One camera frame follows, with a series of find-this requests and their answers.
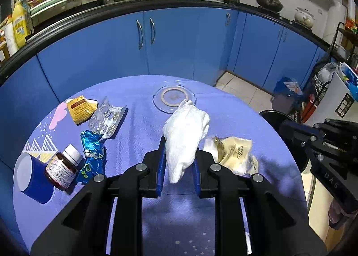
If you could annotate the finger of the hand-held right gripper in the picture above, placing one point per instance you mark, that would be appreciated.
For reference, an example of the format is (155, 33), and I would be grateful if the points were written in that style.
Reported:
(341, 133)
(293, 131)

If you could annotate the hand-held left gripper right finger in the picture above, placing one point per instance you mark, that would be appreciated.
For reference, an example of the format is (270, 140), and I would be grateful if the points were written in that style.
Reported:
(197, 173)

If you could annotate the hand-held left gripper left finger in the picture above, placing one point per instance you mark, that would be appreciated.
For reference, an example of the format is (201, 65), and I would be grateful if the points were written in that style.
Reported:
(160, 166)

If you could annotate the black trash bin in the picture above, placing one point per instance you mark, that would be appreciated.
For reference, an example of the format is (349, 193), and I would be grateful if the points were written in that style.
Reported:
(291, 153)

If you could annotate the white tissue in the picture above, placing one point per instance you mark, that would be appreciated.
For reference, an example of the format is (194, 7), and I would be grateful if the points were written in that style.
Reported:
(184, 138)

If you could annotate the cream wrapper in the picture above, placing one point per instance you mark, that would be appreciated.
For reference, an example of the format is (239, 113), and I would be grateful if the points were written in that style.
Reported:
(237, 152)

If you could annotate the blue foil wrapper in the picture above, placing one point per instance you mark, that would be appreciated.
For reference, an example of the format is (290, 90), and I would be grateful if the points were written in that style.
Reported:
(92, 166)

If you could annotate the clear glass plate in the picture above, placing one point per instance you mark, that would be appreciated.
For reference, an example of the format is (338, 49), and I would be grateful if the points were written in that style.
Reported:
(162, 96)

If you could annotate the clear blister pack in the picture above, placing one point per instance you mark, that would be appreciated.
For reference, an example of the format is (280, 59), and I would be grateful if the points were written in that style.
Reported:
(107, 117)

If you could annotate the yellow packet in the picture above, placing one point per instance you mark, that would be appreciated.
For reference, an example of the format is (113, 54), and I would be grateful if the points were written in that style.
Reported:
(79, 109)

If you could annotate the brown medicine bottle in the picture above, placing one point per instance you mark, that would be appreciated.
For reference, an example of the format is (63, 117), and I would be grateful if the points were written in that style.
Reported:
(60, 170)

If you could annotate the blue paper cup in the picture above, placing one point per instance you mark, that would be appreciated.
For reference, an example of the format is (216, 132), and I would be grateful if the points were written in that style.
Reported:
(36, 186)

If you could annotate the person's right hand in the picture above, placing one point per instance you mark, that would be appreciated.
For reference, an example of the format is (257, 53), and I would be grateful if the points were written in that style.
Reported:
(335, 211)

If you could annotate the red container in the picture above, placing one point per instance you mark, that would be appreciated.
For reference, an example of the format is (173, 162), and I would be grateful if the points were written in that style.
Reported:
(307, 106)

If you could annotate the grey bin with blue bag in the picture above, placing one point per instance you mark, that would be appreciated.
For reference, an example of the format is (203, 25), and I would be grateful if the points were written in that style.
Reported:
(281, 103)

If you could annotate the white tall appliance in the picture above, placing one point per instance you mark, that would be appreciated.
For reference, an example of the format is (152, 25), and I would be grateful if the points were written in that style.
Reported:
(327, 99)

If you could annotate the blue snack packet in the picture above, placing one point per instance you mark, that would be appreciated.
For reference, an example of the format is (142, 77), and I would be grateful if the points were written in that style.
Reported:
(349, 75)

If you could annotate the white plastic bag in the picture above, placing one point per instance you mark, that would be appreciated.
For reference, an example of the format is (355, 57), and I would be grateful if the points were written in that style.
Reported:
(327, 73)

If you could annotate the black metal rack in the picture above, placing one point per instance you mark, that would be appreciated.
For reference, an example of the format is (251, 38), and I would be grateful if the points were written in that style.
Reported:
(334, 33)

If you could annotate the white ceramic pot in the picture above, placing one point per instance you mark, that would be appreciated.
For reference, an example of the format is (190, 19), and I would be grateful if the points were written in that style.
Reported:
(304, 18)

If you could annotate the blue kitchen cabinets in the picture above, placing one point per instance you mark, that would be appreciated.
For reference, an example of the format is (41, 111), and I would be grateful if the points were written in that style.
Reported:
(181, 43)

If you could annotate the dark wok with lid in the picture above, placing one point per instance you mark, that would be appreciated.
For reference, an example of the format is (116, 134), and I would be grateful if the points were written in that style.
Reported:
(270, 1)

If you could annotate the black kitchen countertop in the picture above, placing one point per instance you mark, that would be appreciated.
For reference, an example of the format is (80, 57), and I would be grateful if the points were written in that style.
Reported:
(179, 3)

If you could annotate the white plastic bottle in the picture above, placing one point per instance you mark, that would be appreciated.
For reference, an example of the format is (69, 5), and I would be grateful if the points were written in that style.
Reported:
(11, 40)

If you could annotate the green plastic tray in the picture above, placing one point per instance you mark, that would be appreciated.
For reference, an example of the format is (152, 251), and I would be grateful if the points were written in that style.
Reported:
(53, 0)

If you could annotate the yellow detergent bottle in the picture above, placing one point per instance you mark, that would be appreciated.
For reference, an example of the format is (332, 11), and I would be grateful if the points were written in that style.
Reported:
(20, 26)

